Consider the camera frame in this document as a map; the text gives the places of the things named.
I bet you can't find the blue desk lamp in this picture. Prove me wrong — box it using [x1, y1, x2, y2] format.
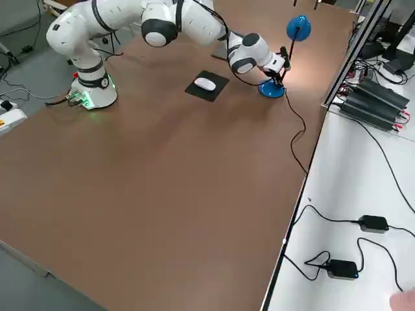
[258, 14, 313, 99]

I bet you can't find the aluminium frame post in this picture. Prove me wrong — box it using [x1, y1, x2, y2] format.
[320, 0, 390, 113]

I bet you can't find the white computer mouse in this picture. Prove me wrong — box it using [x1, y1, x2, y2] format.
[193, 77, 217, 91]

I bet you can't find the black power adapter blue light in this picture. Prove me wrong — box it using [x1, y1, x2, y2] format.
[326, 259, 359, 280]

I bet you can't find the circuit board with wires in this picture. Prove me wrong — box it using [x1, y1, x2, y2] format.
[337, 61, 372, 98]

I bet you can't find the black power supply unit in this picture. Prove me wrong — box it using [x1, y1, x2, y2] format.
[356, 77, 410, 111]
[340, 96, 400, 133]

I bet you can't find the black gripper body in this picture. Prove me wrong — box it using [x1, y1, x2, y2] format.
[266, 46, 292, 78]

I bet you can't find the black lamp power cable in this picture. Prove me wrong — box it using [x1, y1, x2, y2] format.
[281, 92, 309, 176]

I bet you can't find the black mouse mat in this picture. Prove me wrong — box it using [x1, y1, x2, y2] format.
[184, 70, 230, 103]

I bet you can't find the black monitor stand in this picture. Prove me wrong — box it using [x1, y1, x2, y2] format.
[383, 12, 415, 76]

